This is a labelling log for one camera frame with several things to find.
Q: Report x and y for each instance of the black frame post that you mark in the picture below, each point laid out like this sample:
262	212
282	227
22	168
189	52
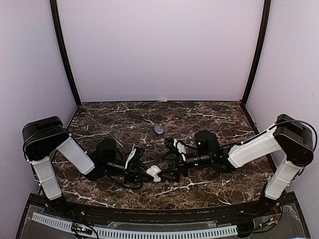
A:
63	51
258	52

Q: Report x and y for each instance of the white slotted cable duct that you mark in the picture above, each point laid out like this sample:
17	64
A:
108	233

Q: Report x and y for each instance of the purple round charging case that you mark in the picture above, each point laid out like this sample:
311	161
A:
159	130

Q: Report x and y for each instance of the white earbud charging case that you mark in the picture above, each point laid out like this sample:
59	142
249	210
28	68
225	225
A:
154	171

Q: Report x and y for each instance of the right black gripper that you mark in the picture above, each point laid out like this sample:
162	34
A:
180	164

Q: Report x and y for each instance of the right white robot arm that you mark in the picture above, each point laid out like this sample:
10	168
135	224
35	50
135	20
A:
296	138

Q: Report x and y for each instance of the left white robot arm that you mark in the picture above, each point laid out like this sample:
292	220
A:
43	137

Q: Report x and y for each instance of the right black frame post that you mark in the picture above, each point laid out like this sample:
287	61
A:
258	52

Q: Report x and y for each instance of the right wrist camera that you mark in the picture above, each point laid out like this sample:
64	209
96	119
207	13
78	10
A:
180	148

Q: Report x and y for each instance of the left black frame post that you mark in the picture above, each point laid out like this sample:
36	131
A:
63	51

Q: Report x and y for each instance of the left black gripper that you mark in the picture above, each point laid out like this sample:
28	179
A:
133	170

